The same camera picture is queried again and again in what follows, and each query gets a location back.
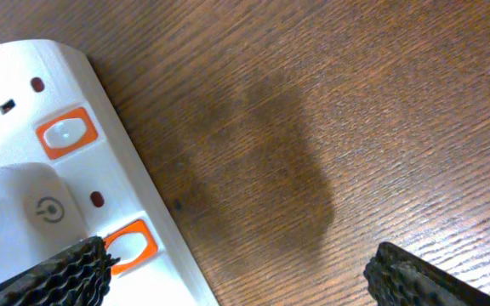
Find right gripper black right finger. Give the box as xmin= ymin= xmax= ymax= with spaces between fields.
xmin=363 ymin=241 xmax=490 ymax=306

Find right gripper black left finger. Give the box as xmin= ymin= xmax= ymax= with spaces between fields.
xmin=0 ymin=236 xmax=120 ymax=306

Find white power strip orange switches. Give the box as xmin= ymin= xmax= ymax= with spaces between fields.
xmin=0 ymin=39 xmax=217 ymax=305

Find white USB wall charger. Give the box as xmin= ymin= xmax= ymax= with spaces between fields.
xmin=0 ymin=162 xmax=88 ymax=283

